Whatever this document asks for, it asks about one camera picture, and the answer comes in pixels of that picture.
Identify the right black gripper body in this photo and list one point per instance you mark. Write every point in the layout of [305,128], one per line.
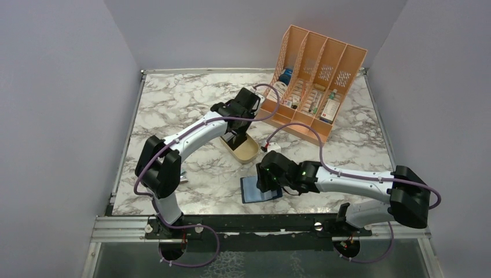
[268,180]

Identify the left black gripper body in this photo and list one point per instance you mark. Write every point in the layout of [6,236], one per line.
[243,128]

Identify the blue leather card holder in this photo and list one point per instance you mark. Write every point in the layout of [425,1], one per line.
[251,194]

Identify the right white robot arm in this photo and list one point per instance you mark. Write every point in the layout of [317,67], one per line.
[399,195]

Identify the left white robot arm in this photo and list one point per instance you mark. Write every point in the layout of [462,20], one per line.
[159,166]

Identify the tan oval tray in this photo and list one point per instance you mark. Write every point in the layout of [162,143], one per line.
[245,152]

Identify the small items in organizer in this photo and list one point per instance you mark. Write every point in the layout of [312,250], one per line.
[293,101]

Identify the blue round container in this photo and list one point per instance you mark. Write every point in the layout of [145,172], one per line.
[285,76]

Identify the white red box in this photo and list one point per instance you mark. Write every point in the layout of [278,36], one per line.
[330,110]

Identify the orange desk organizer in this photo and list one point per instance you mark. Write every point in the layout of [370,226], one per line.
[320,64]

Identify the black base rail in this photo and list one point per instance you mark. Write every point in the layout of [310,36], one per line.
[253,232]

